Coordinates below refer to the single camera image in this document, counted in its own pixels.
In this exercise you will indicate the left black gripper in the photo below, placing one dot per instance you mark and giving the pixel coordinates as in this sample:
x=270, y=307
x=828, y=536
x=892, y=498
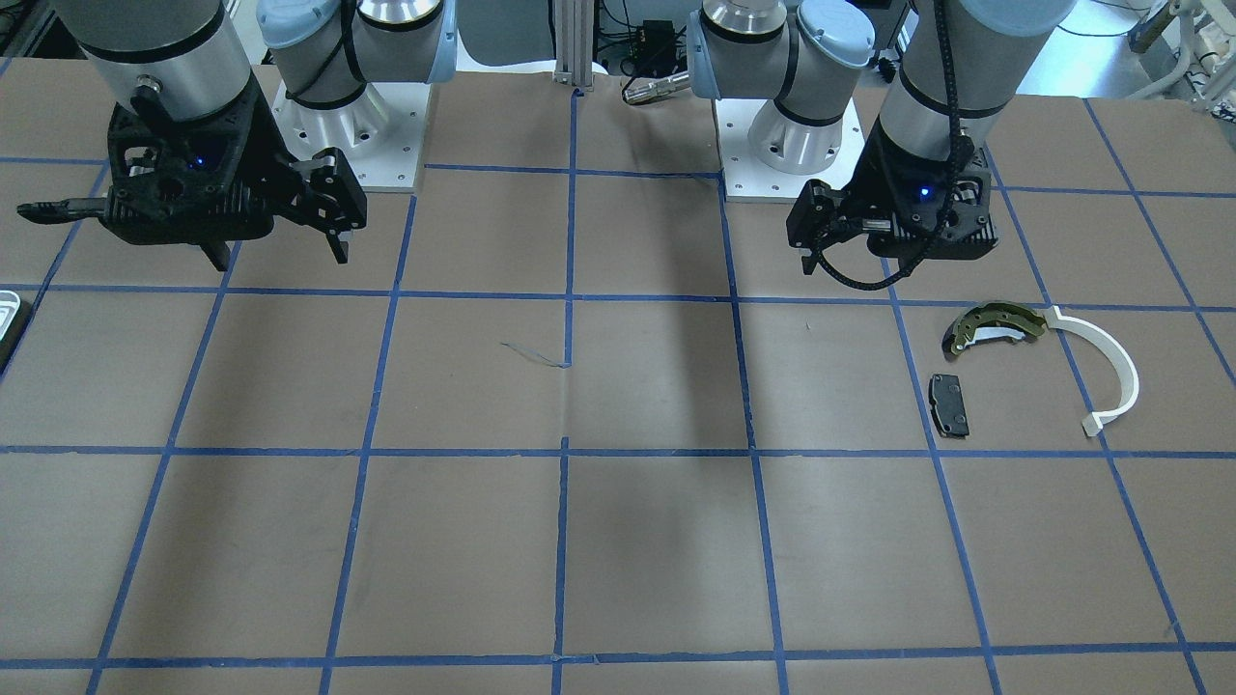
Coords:
x=877, y=172

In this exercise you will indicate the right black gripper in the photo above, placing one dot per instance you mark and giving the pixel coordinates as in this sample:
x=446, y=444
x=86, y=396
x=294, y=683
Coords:
x=263, y=145

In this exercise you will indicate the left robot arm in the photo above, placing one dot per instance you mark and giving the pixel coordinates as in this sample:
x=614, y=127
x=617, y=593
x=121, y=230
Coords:
x=964, y=63

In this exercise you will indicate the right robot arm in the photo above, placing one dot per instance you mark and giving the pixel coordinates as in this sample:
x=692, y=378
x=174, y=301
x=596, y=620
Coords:
x=327, y=51

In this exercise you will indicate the olive brake shoe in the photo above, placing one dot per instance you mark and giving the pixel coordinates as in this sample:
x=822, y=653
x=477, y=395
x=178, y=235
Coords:
x=989, y=322

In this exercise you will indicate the black brake pad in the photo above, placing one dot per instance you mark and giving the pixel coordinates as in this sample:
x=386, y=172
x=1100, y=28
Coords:
x=947, y=406

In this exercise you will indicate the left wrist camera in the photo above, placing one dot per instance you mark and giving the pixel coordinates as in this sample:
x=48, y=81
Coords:
x=816, y=223

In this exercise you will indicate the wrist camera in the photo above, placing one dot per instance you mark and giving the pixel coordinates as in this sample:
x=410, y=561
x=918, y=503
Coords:
x=331, y=199
x=816, y=223

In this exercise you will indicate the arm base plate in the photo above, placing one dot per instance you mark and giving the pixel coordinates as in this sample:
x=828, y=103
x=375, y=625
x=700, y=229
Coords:
x=382, y=134
x=768, y=159

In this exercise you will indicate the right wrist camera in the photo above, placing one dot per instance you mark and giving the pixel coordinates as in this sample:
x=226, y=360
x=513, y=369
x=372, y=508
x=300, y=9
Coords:
x=331, y=199

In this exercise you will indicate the white curved plastic bracket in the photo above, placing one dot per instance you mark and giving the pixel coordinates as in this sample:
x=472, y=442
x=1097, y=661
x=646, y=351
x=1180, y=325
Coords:
x=1120, y=360

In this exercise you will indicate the aluminium frame post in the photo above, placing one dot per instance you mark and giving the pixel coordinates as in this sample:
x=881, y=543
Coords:
x=573, y=23

